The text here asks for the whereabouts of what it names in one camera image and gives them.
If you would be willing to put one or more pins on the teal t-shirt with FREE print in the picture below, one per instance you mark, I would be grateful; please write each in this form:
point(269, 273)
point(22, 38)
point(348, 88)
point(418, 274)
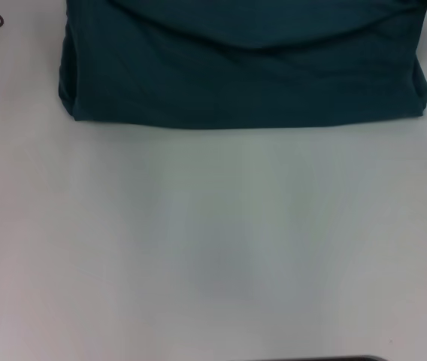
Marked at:
point(236, 67)

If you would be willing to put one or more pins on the black flat panel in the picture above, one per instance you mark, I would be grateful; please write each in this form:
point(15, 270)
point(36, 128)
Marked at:
point(311, 358)

